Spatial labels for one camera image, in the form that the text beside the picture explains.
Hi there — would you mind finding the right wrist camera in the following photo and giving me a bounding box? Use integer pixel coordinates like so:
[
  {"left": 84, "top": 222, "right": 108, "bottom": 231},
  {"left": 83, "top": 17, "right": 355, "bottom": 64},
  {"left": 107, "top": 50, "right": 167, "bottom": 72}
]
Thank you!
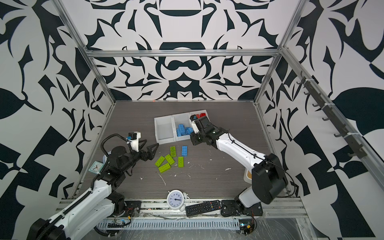
[{"left": 190, "top": 115, "right": 199, "bottom": 134}]

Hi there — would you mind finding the wall hook rail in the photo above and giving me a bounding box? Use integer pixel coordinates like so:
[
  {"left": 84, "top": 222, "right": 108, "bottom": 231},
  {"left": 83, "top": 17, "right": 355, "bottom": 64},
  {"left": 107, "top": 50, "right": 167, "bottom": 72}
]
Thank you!
[{"left": 298, "top": 77, "right": 368, "bottom": 159}]

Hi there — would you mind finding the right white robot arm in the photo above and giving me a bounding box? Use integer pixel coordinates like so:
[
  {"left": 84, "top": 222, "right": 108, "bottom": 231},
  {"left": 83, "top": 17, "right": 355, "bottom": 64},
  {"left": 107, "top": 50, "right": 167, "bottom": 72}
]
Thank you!
[{"left": 190, "top": 115, "right": 288, "bottom": 211}]

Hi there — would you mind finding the middle white bin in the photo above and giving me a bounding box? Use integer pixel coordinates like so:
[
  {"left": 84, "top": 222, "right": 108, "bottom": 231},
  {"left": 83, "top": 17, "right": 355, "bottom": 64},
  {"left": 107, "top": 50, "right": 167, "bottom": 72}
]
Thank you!
[{"left": 172, "top": 113, "right": 192, "bottom": 142}]

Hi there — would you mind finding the small green square clock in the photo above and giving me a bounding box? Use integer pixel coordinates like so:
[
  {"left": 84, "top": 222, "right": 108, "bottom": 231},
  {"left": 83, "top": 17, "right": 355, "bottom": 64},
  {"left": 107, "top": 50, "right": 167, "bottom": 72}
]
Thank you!
[{"left": 88, "top": 161, "right": 104, "bottom": 174}]

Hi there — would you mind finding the white cable duct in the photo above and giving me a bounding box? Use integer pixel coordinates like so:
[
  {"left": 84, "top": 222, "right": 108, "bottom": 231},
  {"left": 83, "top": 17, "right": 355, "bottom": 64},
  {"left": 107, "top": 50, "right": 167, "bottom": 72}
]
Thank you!
[{"left": 98, "top": 219, "right": 240, "bottom": 231}]

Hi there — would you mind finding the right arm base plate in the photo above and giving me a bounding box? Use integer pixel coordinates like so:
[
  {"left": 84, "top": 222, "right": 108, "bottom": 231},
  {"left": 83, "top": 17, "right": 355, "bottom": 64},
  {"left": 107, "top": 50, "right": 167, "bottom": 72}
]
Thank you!
[{"left": 221, "top": 200, "right": 264, "bottom": 217}]

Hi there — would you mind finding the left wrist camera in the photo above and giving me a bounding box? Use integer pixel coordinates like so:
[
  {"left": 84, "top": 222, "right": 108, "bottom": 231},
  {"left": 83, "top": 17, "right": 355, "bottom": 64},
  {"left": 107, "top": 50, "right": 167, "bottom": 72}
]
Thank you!
[{"left": 126, "top": 132, "right": 141, "bottom": 152}]

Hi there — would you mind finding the black remote control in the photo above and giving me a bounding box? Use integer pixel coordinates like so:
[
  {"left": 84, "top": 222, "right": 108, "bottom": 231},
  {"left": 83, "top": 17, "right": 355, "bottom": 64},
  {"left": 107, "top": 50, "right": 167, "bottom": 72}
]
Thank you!
[{"left": 185, "top": 200, "right": 221, "bottom": 217}]

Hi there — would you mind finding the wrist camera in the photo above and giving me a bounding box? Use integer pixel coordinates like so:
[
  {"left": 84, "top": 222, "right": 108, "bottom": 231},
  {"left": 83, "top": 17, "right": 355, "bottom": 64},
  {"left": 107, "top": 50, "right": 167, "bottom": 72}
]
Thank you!
[
  {"left": 190, "top": 115, "right": 199, "bottom": 134},
  {"left": 126, "top": 132, "right": 141, "bottom": 152}
]

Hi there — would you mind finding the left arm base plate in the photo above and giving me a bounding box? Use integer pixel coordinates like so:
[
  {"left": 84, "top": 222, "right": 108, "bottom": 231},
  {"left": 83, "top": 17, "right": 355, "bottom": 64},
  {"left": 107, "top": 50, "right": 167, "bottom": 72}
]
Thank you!
[{"left": 121, "top": 201, "right": 142, "bottom": 218}]

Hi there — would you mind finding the right white bin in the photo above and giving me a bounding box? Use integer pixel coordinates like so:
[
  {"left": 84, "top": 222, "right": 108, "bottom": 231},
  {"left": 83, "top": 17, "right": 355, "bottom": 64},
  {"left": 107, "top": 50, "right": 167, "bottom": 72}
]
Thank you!
[{"left": 189, "top": 110, "right": 208, "bottom": 119}]

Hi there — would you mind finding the white bin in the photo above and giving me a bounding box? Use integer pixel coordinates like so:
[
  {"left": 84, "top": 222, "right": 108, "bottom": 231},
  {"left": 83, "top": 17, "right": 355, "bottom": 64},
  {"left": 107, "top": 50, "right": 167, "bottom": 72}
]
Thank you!
[
  {"left": 154, "top": 116, "right": 176, "bottom": 145},
  {"left": 172, "top": 113, "right": 192, "bottom": 142},
  {"left": 189, "top": 110, "right": 208, "bottom": 119}
]

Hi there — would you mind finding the blue brick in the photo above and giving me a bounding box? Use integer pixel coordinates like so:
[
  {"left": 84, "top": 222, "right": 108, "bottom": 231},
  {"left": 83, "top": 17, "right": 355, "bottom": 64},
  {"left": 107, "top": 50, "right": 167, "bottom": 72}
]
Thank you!
[
  {"left": 185, "top": 128, "right": 194, "bottom": 135},
  {"left": 182, "top": 146, "right": 188, "bottom": 157},
  {"left": 177, "top": 124, "right": 186, "bottom": 137}
]

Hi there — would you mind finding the red brick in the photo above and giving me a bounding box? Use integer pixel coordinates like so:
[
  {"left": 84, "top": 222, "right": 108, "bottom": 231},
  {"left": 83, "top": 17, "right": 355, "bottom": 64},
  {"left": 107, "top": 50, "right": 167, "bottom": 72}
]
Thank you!
[{"left": 196, "top": 113, "right": 206, "bottom": 119}]

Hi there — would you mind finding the blue brick bottom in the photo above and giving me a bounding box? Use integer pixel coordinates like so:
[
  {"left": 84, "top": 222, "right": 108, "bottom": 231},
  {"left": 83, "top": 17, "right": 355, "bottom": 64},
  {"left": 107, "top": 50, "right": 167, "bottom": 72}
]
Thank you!
[{"left": 185, "top": 128, "right": 194, "bottom": 135}]

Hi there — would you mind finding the left white bin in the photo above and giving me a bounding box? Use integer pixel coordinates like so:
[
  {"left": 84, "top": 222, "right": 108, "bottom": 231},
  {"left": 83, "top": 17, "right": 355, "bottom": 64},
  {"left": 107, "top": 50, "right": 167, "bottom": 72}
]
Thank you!
[{"left": 154, "top": 116, "right": 176, "bottom": 145}]

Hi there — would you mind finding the white analog clock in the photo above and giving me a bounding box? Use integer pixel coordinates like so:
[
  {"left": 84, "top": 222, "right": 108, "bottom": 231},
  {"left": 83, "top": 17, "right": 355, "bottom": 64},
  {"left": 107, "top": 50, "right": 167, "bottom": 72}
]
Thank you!
[{"left": 167, "top": 190, "right": 189, "bottom": 212}]

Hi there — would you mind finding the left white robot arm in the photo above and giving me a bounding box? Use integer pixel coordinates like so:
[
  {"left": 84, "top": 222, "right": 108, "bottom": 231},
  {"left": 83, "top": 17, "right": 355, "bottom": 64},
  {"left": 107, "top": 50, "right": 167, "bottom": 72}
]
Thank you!
[{"left": 27, "top": 132, "right": 159, "bottom": 240}]

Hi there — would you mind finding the green brick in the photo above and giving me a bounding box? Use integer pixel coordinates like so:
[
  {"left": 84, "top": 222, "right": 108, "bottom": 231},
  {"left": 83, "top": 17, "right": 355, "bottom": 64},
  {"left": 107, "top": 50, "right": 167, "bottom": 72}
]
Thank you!
[
  {"left": 178, "top": 157, "right": 184, "bottom": 168},
  {"left": 159, "top": 163, "right": 171, "bottom": 173},
  {"left": 155, "top": 156, "right": 166, "bottom": 168},
  {"left": 170, "top": 146, "right": 177, "bottom": 158},
  {"left": 165, "top": 155, "right": 175, "bottom": 166}
]

